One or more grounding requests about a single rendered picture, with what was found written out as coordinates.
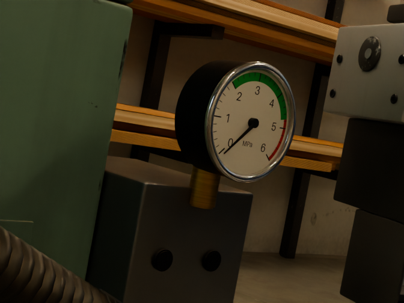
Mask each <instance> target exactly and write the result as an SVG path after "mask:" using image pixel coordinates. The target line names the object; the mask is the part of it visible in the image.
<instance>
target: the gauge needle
mask: <svg viewBox="0 0 404 303"><path fill-rule="evenodd" d="M248 125H249V128H247V130H246V131H245V132H244V133H243V134H242V135H241V136H240V137H239V138H238V139H237V140H236V141H235V142H234V143H233V144H232V145H231V146H230V147H229V148H228V149H227V150H226V151H225V152H224V154H225V153H226V152H228V151H229V150H230V149H231V148H232V147H233V146H234V145H235V144H236V143H237V142H238V141H240V140H241V139H242V138H243V137H244V136H245V135H246V134H247V133H248V132H249V131H250V130H251V129H253V128H257V127H258V125H259V121H258V119H256V118H250V119H249V120H248Z"/></svg>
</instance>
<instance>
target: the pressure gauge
mask: <svg viewBox="0 0 404 303"><path fill-rule="evenodd" d="M250 118H256V119H258V121H259V125H258V127H257V128H253V129H251V130H250V131H249V132H248V133H247V134H246V135H245V136H244V137H243V138H242V139H241V140H240V141H238V142H237V143H236V144H235V145H234V146H233V147H232V148H231V149H230V150H229V151H228V152H226V153H225V154H224V152H225V151H226V150H227V149H228V148H229V147H230V146H231V145H232V144H233V143H234V142H235V141H236V140H237V139H238V138H239V137H240V136H241V135H242V134H243V133H244V132H245V131H246V130H247V128H249V125H248V120H249V119H250ZM295 125H296V105H295V99H294V96H293V92H292V89H291V87H290V85H289V83H288V81H287V79H286V78H285V77H284V76H283V74H282V73H281V72H280V71H279V70H278V69H276V68H275V67H274V66H272V65H270V64H268V63H264V62H260V61H252V62H242V61H230V60H216V61H211V62H209V63H207V64H205V65H203V66H201V67H200V68H199V69H197V70H196V71H195V72H194V73H193V74H192V75H191V76H190V78H189V79H188V80H187V82H186V83H185V85H184V87H183V89H182V91H181V93H180V96H179V98H178V101H177V106H176V113H175V131H176V138H177V142H178V145H179V147H180V149H181V151H182V153H183V155H184V156H185V158H186V159H187V160H188V161H189V162H190V163H191V164H192V165H193V167H192V173H191V179H190V183H189V186H190V187H191V188H192V192H191V199H190V202H189V204H191V206H194V207H199V208H203V209H213V208H214V207H215V204H216V198H217V195H218V188H219V182H220V178H221V176H224V177H226V178H228V179H230V180H233V181H235V182H240V183H251V182H255V181H258V180H260V179H262V178H264V177H266V176H267V175H268V174H270V173H271V172H273V170H274V169H276V167H277V166H279V164H280V163H281V161H282V160H283V159H284V157H285V155H286V154H287V152H288V150H289V147H290V145H291V143H292V139H293V135H294V132H295Z"/></svg>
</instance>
